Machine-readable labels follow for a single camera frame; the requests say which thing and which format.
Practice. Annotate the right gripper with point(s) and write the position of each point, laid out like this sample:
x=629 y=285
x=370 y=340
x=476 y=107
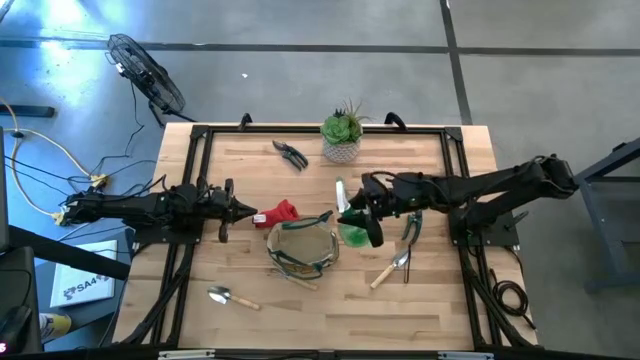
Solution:
x=380 y=197

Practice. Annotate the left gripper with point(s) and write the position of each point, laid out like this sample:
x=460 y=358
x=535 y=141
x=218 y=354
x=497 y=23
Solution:
x=225 y=210

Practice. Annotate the green spray bottle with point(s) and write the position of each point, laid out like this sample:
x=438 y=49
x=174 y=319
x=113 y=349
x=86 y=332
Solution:
x=342 y=197

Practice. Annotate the red gardening glove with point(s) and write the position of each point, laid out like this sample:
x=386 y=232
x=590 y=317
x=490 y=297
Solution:
x=280 y=214

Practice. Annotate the beige green gardening bag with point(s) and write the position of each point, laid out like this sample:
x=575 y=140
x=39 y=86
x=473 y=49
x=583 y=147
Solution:
x=302 y=245

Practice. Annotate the black pruning shears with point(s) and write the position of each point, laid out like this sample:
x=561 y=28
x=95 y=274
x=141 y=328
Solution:
x=291 y=156

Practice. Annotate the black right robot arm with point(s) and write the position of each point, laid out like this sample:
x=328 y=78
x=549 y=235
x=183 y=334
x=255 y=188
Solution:
x=500 y=185

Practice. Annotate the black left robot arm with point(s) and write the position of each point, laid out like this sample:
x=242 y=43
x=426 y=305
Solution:
x=150 y=207

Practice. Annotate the succulent plant in white pot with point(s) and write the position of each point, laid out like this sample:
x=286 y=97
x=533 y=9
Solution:
x=341 y=131

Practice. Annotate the black floor fan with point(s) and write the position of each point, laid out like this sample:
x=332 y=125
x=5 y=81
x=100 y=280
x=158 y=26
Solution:
x=145 y=75

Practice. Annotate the white printed box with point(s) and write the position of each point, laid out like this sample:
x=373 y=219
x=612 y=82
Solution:
x=80 y=275

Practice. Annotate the black diagonal beam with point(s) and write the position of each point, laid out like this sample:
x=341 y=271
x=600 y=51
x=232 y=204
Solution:
x=70 y=252

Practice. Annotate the yellow white container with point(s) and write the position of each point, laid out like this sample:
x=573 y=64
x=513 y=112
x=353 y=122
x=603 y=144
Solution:
x=55 y=325

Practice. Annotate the black floor bar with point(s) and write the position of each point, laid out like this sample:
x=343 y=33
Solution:
x=25 y=111

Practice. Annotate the dark metal side table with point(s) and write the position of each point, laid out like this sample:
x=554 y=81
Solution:
x=600 y=230

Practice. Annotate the black aluminium table frame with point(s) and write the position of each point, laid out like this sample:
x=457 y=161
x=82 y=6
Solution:
x=275 y=129

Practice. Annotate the white metal bracket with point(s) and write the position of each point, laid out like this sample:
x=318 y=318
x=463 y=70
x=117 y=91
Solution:
x=185 y=355
x=465 y=356

